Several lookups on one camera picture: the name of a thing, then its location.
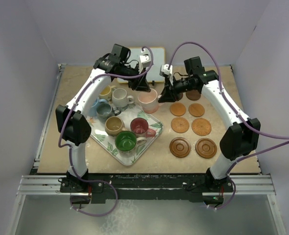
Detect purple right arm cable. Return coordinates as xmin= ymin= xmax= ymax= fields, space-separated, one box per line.
xmin=168 ymin=41 xmax=289 ymax=181

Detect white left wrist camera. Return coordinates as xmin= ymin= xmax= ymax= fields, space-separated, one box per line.
xmin=138 ymin=54 xmax=152 ymax=72

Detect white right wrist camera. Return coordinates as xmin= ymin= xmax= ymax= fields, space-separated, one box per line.
xmin=159 ymin=64 xmax=173 ymax=77

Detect orange wooden coaster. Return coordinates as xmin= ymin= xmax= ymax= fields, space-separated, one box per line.
xmin=170 ymin=102 xmax=186 ymax=117

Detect black front rail base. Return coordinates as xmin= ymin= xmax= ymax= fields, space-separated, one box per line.
xmin=58 ymin=173 xmax=234 ymax=204

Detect tan ceramic cup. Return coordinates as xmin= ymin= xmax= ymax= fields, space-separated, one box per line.
xmin=105 ymin=117 xmax=128 ymax=137

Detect pink ceramic cup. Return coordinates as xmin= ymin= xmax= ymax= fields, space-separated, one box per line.
xmin=138 ymin=88 xmax=163 ymax=114

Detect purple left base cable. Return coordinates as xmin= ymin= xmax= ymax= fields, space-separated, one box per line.
xmin=69 ymin=180 xmax=120 ymax=217

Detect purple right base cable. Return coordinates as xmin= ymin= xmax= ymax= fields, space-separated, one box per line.
xmin=206 ymin=176 xmax=239 ymax=212

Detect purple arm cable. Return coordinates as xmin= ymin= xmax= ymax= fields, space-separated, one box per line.
xmin=168 ymin=41 xmax=289 ymax=181
xmin=58 ymin=46 xmax=155 ymax=183

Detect floral serving tray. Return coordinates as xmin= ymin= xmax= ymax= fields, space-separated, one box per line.
xmin=88 ymin=104 xmax=163 ymax=166

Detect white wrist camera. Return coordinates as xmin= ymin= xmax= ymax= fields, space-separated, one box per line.
xmin=138 ymin=54 xmax=152 ymax=72
xmin=159 ymin=64 xmax=173 ymax=77

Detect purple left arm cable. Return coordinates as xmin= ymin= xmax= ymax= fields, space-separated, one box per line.
xmin=58 ymin=46 xmax=155 ymax=183

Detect woven bamboo coaster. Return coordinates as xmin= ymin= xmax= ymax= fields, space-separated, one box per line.
xmin=191 ymin=118 xmax=212 ymax=136
xmin=171 ymin=117 xmax=189 ymax=133

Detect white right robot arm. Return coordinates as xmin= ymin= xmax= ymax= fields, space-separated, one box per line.
xmin=158 ymin=57 xmax=261 ymax=191

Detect light blue ceramic cup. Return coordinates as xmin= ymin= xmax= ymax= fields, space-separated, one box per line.
xmin=88 ymin=98 xmax=109 ymax=117

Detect red ceramic cup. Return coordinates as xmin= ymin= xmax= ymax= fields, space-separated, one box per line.
xmin=130 ymin=117 xmax=156 ymax=138

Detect grey blue ceramic cup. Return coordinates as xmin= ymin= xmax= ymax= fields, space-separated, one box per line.
xmin=96 ymin=103 xmax=121 ymax=118

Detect aluminium frame rail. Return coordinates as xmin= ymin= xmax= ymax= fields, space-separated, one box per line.
xmin=17 ymin=175 xmax=275 ymax=195

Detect small whiteboard with stand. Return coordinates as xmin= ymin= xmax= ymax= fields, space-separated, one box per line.
xmin=127 ymin=47 xmax=166 ymax=85

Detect white ceramic cup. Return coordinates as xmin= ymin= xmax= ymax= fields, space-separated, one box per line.
xmin=111 ymin=88 xmax=134 ymax=108

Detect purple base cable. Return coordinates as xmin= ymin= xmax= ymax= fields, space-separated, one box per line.
xmin=206 ymin=176 xmax=239 ymax=212
xmin=69 ymin=180 xmax=120 ymax=217

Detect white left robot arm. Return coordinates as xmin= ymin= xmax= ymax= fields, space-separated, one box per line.
xmin=55 ymin=44 xmax=154 ymax=192

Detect green ceramic cup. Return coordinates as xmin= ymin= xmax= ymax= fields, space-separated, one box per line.
xmin=115 ymin=131 xmax=147 ymax=152

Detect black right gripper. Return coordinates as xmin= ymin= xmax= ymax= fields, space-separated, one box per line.
xmin=158 ymin=75 xmax=196 ymax=103

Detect light wooden coaster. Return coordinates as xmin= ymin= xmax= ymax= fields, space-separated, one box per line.
xmin=188 ymin=103 xmax=205 ymax=117

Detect yellow ceramic cup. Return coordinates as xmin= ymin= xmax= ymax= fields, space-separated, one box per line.
xmin=99 ymin=85 xmax=116 ymax=101

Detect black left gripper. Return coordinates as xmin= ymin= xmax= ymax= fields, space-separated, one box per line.
xmin=119 ymin=63 xmax=151 ymax=93

